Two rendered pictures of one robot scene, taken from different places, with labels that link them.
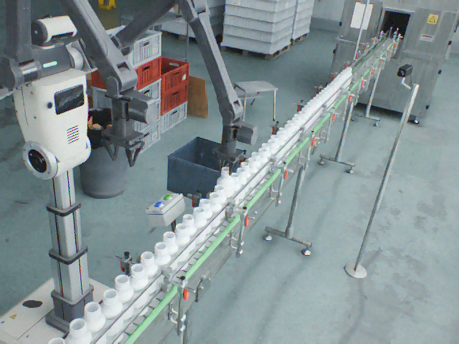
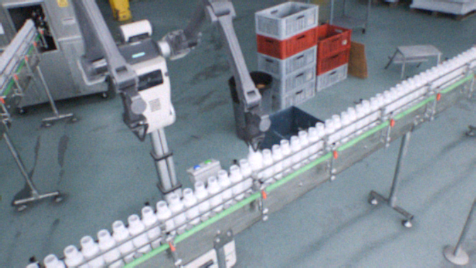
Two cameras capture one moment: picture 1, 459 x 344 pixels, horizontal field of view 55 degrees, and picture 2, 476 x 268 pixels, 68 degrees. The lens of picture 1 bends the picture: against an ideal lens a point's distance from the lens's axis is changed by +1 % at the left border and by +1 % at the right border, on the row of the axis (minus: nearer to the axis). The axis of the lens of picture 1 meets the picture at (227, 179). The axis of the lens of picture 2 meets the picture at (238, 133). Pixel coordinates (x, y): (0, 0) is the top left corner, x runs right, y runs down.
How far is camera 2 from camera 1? 79 cm
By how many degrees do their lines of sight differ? 30
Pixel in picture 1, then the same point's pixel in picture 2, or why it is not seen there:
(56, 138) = not seen: hidden behind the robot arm
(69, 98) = (148, 79)
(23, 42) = (91, 47)
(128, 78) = (125, 78)
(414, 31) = not seen: outside the picture
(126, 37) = (188, 34)
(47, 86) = not seen: hidden behind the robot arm
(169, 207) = (202, 171)
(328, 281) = (418, 258)
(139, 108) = (129, 101)
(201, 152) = (296, 119)
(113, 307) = (104, 243)
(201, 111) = (360, 72)
